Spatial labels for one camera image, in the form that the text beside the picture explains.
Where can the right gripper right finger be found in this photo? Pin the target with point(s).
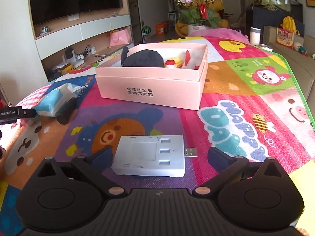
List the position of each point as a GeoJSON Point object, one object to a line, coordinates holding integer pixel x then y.
{"type": "Point", "coordinates": [230, 169]}

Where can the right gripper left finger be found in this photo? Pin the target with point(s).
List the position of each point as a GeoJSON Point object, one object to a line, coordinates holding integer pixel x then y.
{"type": "Point", "coordinates": [90, 169]}

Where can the white usb charger box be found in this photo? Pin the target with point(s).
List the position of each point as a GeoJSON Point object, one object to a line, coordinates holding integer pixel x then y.
{"type": "Point", "coordinates": [152, 155]}

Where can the white yogurt drink bottle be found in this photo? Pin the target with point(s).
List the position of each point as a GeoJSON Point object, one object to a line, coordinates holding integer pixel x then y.
{"type": "Point", "coordinates": [175, 62]}

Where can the black plush toy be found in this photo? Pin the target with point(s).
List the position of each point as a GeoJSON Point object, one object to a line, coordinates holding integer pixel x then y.
{"type": "Point", "coordinates": [143, 58]}

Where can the pink and teal toy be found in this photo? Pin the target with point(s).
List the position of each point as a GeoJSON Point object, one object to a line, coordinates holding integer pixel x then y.
{"type": "Point", "coordinates": [24, 122]}

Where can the blue tissue pack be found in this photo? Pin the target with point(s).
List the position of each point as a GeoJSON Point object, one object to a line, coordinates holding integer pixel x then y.
{"type": "Point", "coordinates": [52, 103]}

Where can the black cylinder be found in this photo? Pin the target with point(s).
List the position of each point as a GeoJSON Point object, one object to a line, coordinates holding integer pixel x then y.
{"type": "Point", "coordinates": [66, 112]}

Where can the colourful cartoon play mat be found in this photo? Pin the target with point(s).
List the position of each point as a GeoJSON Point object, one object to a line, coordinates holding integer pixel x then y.
{"type": "Point", "coordinates": [251, 106]}

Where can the white tv cabinet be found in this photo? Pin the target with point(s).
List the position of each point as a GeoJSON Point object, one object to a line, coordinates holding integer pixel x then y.
{"type": "Point", "coordinates": [77, 31]}

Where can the pink cardboard box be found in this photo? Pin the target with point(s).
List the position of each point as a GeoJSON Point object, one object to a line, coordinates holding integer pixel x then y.
{"type": "Point", "coordinates": [179, 88]}

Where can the red white item in box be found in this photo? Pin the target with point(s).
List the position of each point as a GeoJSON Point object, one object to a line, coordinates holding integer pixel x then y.
{"type": "Point", "coordinates": [192, 60]}

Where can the pink gift bag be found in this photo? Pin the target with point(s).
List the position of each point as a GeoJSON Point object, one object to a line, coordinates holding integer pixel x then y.
{"type": "Point", "coordinates": [119, 37]}

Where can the white cup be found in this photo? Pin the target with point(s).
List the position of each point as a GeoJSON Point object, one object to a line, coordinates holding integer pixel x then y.
{"type": "Point", "coordinates": [254, 36]}

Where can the yellow red toy bag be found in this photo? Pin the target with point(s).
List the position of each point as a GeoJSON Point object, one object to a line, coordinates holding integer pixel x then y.
{"type": "Point", "coordinates": [287, 31]}

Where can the orange box on floor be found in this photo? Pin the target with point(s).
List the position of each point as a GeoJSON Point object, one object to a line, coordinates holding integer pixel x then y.
{"type": "Point", "coordinates": [161, 28]}

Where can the yellow plush bear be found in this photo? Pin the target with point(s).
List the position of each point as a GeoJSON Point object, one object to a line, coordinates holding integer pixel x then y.
{"type": "Point", "coordinates": [182, 30]}

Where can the purple orchid flower pot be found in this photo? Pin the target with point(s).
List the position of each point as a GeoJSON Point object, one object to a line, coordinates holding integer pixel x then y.
{"type": "Point", "coordinates": [200, 12]}

